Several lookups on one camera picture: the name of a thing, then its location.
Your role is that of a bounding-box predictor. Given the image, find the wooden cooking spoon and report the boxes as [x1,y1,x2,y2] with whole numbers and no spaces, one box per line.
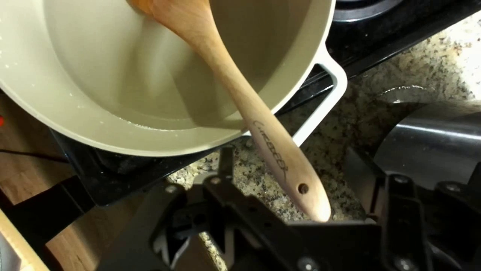
[124,0,333,225]

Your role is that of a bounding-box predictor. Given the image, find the silver black pressure cooker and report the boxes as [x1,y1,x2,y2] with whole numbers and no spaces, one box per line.
[373,85,481,202]

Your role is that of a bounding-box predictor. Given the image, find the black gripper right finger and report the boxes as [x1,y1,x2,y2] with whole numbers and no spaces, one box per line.
[382,165,481,271]

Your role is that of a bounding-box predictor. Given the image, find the wooden mounting board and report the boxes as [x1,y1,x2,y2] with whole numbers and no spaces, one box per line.
[0,208,49,271]

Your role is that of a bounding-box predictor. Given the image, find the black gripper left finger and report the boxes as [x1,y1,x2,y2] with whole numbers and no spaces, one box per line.
[96,147,385,271]

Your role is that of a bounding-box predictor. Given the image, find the white pot with handles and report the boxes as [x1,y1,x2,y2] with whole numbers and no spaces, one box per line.
[0,0,350,159]

